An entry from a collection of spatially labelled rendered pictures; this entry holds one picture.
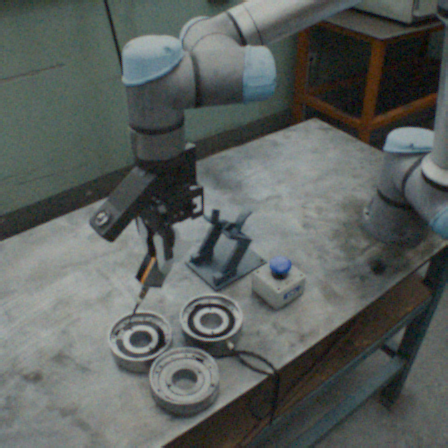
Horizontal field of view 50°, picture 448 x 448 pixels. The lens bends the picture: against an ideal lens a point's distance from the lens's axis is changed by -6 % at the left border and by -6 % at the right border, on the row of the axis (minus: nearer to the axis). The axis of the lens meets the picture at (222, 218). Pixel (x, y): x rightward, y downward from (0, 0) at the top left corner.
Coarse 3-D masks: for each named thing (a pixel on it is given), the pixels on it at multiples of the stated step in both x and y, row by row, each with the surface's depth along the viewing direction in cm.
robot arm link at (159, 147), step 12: (132, 132) 64; (168, 132) 71; (180, 132) 65; (132, 144) 65; (144, 144) 64; (156, 144) 64; (168, 144) 64; (180, 144) 66; (144, 156) 65; (156, 156) 65; (168, 156) 65
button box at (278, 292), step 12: (252, 276) 92; (264, 276) 90; (276, 276) 89; (288, 276) 90; (300, 276) 90; (252, 288) 93; (264, 288) 90; (276, 288) 87; (288, 288) 88; (300, 288) 91; (276, 300) 88; (288, 300) 90
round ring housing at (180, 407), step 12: (180, 348) 77; (192, 348) 77; (156, 360) 75; (168, 360) 77; (204, 360) 77; (156, 372) 75; (168, 372) 75; (180, 372) 76; (192, 372) 76; (216, 372) 74; (156, 384) 73; (168, 384) 73; (216, 384) 72; (156, 396) 71; (204, 396) 70; (168, 408) 71; (180, 408) 70; (192, 408) 70; (204, 408) 73
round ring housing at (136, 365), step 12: (132, 312) 83; (144, 312) 83; (120, 324) 82; (168, 324) 81; (108, 336) 79; (132, 336) 82; (144, 336) 83; (156, 336) 81; (168, 336) 81; (132, 348) 78; (144, 348) 78; (168, 348) 78; (120, 360) 77; (132, 360) 75; (144, 360) 75
